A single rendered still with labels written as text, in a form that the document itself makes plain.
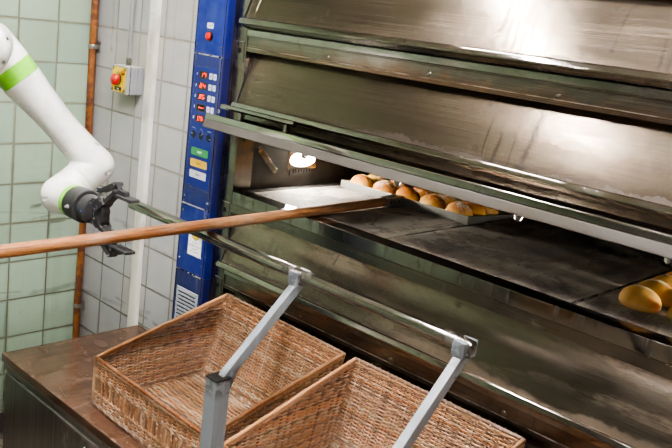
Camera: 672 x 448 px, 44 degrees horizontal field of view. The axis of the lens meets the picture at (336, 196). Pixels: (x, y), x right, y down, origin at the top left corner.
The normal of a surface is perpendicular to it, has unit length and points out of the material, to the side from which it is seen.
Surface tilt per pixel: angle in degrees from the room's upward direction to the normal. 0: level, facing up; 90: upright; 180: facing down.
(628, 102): 90
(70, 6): 90
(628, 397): 70
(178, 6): 90
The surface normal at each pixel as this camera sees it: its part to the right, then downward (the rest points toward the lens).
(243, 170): 0.72, 0.22
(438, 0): -0.61, -0.27
